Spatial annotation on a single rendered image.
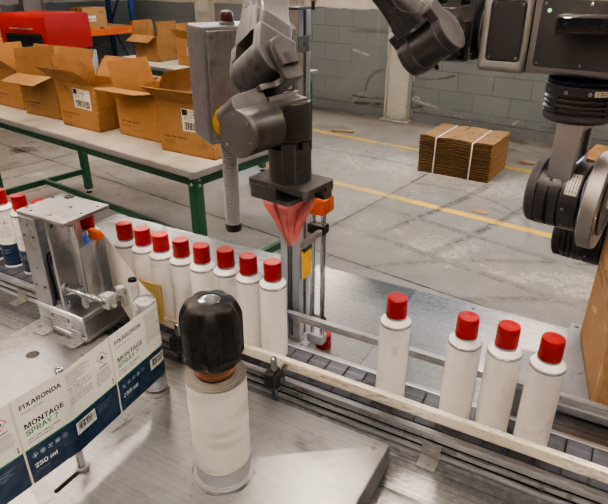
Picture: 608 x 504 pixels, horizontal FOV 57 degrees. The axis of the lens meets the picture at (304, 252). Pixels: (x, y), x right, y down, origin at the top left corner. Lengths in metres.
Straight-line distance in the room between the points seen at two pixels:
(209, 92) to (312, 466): 0.62
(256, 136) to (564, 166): 0.74
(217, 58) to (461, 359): 0.61
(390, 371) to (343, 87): 6.54
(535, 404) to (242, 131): 0.58
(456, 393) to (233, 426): 0.36
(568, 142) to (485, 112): 5.33
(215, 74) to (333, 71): 6.49
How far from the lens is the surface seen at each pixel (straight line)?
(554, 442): 1.02
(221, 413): 0.78
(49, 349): 1.24
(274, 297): 1.02
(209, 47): 0.96
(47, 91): 3.74
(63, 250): 1.19
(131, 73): 3.29
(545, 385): 0.90
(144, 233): 1.18
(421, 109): 6.85
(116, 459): 0.96
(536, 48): 1.21
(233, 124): 0.67
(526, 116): 6.41
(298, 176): 0.74
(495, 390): 0.92
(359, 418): 1.02
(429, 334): 1.29
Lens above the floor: 1.55
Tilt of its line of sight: 26 degrees down
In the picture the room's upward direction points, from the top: straight up
